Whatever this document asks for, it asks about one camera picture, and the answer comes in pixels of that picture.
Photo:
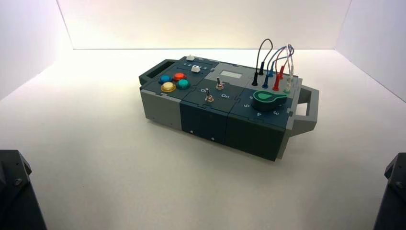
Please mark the dark blue grey control box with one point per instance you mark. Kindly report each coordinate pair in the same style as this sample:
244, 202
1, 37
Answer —
203, 119

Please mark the red round push button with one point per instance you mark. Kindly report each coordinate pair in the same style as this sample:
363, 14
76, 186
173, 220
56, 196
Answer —
179, 76

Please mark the green round push button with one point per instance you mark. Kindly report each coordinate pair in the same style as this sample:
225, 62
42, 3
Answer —
183, 83

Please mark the white slider switch cap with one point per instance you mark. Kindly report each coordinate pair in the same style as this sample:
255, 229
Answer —
190, 57
195, 68

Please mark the metal toggle switch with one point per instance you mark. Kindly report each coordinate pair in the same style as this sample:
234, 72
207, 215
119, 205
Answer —
219, 83
208, 96

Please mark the green black rotary knob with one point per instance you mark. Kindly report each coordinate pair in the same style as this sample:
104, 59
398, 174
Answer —
269, 99

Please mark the yellow round push button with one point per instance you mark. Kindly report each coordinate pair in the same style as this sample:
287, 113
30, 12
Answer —
168, 87

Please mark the blue round push button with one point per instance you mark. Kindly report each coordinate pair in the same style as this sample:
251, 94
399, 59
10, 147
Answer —
165, 78

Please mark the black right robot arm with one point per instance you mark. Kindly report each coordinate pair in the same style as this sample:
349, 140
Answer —
393, 196

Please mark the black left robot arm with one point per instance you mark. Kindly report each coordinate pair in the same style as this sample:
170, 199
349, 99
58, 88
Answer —
16, 193

